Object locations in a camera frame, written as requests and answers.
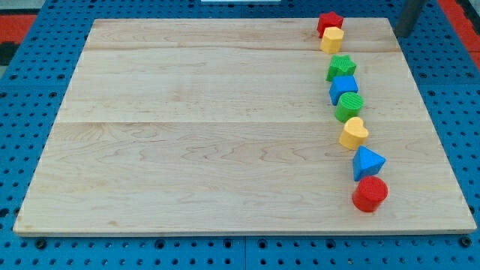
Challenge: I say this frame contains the green star block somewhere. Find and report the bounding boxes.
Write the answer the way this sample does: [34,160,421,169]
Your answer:
[325,55,357,82]

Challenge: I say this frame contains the yellow hexagon block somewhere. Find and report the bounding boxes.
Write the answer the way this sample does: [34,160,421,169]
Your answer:
[320,26,344,54]

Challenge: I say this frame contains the red star block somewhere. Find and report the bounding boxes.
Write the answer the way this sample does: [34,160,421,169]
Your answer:
[316,11,344,38]

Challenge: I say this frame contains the wooden board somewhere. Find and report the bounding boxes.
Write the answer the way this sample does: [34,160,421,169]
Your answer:
[13,18,476,237]

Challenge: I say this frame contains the blue cube block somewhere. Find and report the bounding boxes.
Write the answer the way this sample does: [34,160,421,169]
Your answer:
[329,75,359,106]

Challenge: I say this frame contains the green cylinder block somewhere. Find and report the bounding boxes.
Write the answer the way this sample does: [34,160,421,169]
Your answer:
[334,92,364,123]

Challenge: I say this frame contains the yellow heart block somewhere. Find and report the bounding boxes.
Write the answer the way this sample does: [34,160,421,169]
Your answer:
[339,117,370,150]

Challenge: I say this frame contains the blue triangle block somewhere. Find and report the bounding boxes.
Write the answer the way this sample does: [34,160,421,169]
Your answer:
[352,145,386,182]

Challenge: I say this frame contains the red cylinder block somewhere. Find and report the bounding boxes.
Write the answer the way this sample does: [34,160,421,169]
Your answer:
[352,176,389,212]

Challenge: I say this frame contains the dark grey robot stick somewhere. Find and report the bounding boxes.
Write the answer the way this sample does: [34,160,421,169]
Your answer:
[394,0,428,38]

